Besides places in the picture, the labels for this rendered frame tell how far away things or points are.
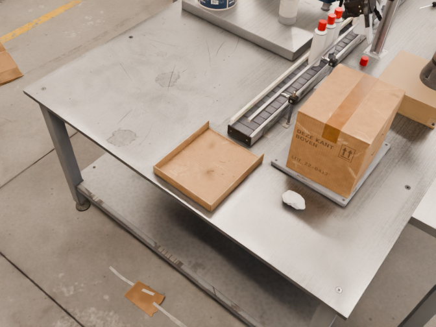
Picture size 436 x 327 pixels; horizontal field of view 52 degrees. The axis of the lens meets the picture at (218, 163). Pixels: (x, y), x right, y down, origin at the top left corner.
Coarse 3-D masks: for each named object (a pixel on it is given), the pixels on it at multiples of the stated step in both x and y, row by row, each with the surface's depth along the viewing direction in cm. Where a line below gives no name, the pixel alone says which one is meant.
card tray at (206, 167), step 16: (208, 128) 172; (192, 144) 166; (208, 144) 167; (224, 144) 167; (160, 160) 156; (176, 160) 161; (192, 160) 161; (208, 160) 161; (224, 160) 162; (240, 160) 162; (256, 160) 157; (160, 176) 156; (176, 176) 156; (192, 176) 156; (208, 176) 157; (224, 176) 157; (240, 176) 153; (192, 192) 147; (208, 192) 152; (224, 192) 148; (208, 208) 147
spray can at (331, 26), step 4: (328, 16) 181; (332, 16) 180; (328, 20) 182; (332, 20) 181; (328, 24) 183; (332, 24) 182; (328, 28) 183; (332, 28) 183; (328, 32) 184; (332, 32) 185; (328, 36) 186; (332, 36) 187; (328, 40) 187; (324, 44) 189; (328, 44) 189; (324, 48) 190; (328, 52) 193; (324, 56) 193
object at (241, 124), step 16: (352, 32) 210; (336, 48) 201; (304, 64) 193; (320, 64) 193; (288, 80) 185; (304, 80) 186; (272, 96) 178; (272, 112) 172; (240, 128) 166; (256, 128) 167
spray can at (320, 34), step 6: (324, 24) 177; (318, 30) 180; (324, 30) 180; (318, 36) 181; (324, 36) 181; (312, 42) 185; (318, 42) 182; (324, 42) 184; (312, 48) 186; (318, 48) 184; (312, 54) 188; (318, 54) 187; (312, 60) 190
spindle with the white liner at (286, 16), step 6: (282, 0) 206; (288, 0) 204; (294, 0) 203; (282, 6) 208; (288, 6) 206; (294, 6) 206; (282, 12) 209; (288, 12) 208; (294, 12) 209; (282, 18) 211; (288, 18) 210; (294, 18) 212; (288, 24) 212
